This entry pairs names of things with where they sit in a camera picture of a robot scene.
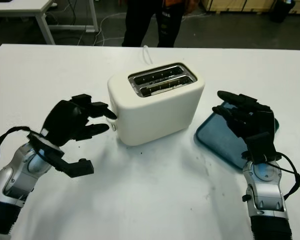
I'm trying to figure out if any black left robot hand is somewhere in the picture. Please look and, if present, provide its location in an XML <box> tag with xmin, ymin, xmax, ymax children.
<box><xmin>39</xmin><ymin>93</ymin><xmax>118</xmax><ymax>148</ymax></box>

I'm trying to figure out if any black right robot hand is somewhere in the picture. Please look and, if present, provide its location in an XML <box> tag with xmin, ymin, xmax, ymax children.
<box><xmin>211</xmin><ymin>90</ymin><xmax>278</xmax><ymax>144</ymax></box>

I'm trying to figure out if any blue plastic tray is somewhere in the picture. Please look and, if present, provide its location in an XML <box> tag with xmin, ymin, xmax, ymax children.
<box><xmin>195</xmin><ymin>99</ymin><xmax>280</xmax><ymax>171</ymax></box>

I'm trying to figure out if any white two-slot toaster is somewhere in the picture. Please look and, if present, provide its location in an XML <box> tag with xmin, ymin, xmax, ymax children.
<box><xmin>106</xmin><ymin>61</ymin><xmax>206</xmax><ymax>147</ymax></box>

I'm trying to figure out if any black bin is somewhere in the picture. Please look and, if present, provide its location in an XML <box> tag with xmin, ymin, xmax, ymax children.
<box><xmin>269</xmin><ymin>0</ymin><xmax>296</xmax><ymax>23</ymax></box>

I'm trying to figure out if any person in black trousers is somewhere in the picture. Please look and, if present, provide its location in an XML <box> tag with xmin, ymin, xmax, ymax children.
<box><xmin>121</xmin><ymin>0</ymin><xmax>185</xmax><ymax>48</ymax></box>

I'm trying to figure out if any white office desk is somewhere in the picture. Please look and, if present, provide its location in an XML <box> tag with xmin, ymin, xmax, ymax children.
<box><xmin>0</xmin><ymin>0</ymin><xmax>100</xmax><ymax>45</ymax></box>

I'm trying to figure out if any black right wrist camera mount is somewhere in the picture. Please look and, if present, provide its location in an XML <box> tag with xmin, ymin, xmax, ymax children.
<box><xmin>242</xmin><ymin>131</ymin><xmax>281</xmax><ymax>166</ymax></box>

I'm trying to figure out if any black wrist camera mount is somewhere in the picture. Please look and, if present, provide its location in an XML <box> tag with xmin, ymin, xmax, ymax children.
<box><xmin>27</xmin><ymin>132</ymin><xmax>95</xmax><ymax>179</ymax></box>
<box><xmin>242</xmin><ymin>131</ymin><xmax>281</xmax><ymax>166</ymax></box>

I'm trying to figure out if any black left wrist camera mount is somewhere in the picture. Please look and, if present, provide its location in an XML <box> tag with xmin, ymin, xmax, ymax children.
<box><xmin>27</xmin><ymin>132</ymin><xmax>95</xmax><ymax>179</ymax></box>

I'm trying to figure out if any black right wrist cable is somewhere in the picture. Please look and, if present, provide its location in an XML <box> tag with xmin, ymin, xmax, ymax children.
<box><xmin>264</xmin><ymin>152</ymin><xmax>300</xmax><ymax>201</ymax></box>

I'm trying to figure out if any white floor cable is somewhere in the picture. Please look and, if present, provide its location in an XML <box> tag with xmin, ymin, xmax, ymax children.
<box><xmin>93</xmin><ymin>13</ymin><xmax>127</xmax><ymax>46</ymax></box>

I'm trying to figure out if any white toaster power cord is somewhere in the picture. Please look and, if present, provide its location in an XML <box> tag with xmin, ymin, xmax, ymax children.
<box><xmin>142</xmin><ymin>45</ymin><xmax>153</xmax><ymax>65</ymax></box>

